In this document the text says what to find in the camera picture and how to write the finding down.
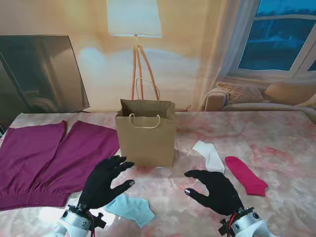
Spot sheer white curtain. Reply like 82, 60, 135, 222
195, 0, 260, 112

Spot beige sofa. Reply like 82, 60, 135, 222
202, 81, 316, 117

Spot kraft paper bag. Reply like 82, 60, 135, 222
115, 78, 176, 168

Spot purple shorts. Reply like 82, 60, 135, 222
0, 120, 121, 211

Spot red left wrist cable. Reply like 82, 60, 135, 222
86, 209, 98, 237

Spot light blue sock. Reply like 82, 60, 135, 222
103, 193, 156, 229

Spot red sock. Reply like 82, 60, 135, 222
225, 156, 269, 197

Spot red wrist cable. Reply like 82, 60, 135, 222
86, 209, 98, 237
227, 213, 237, 229

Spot red right wrist cable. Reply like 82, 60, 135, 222
227, 213, 237, 229

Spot white framed window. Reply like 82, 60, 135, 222
227, 0, 316, 79

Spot knitted beige cushion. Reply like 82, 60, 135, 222
216, 81, 270, 104

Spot tripod floor lamp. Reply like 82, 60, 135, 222
106, 0, 163, 101

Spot plain tan cushion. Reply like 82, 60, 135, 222
263, 81, 316, 104

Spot flat screen television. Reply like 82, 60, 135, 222
0, 35, 90, 124

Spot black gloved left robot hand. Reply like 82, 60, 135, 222
78, 155, 136, 210

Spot white sock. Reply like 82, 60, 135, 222
192, 140, 226, 174

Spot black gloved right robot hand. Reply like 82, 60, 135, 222
184, 169, 244, 217

